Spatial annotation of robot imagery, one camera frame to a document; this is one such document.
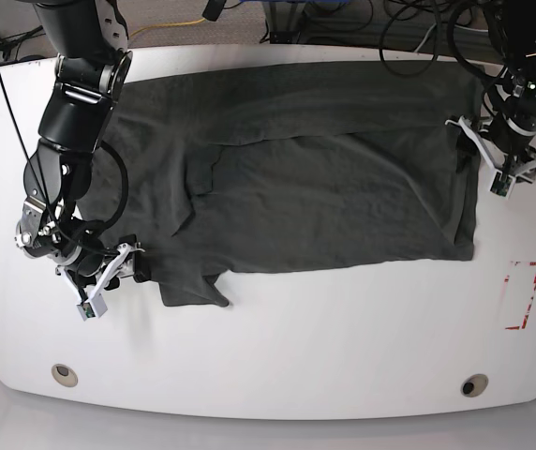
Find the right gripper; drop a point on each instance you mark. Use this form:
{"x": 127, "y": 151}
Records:
{"x": 55, "y": 231}

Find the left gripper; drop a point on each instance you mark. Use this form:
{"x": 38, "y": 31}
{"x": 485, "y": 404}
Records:
{"x": 514, "y": 125}

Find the dark grey T-shirt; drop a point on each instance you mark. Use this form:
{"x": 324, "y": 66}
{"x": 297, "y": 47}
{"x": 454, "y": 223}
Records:
{"x": 297, "y": 167}

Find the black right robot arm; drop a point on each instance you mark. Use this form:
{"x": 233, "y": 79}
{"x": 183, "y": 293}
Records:
{"x": 91, "y": 40}

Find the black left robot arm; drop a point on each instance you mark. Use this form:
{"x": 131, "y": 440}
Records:
{"x": 512, "y": 32}

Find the left table grommet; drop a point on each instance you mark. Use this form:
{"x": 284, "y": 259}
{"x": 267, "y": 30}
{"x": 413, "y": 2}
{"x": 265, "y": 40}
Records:
{"x": 64, "y": 375}

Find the table grommet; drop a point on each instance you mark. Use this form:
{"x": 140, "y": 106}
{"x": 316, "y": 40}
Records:
{"x": 474, "y": 385}
{"x": 64, "y": 375}

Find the red tape rectangle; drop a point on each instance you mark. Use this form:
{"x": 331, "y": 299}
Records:
{"x": 518, "y": 293}

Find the right table grommet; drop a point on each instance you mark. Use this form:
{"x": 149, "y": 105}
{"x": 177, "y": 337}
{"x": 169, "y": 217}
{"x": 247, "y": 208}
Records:
{"x": 474, "y": 385}

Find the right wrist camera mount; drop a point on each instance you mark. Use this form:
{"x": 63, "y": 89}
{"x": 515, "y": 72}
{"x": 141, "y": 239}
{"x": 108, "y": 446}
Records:
{"x": 99, "y": 281}

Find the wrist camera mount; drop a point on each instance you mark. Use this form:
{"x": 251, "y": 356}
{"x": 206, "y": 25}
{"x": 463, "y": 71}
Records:
{"x": 99, "y": 281}
{"x": 509, "y": 156}

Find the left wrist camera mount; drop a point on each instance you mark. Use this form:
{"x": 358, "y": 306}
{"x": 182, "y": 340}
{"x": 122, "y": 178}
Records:
{"x": 509, "y": 156}

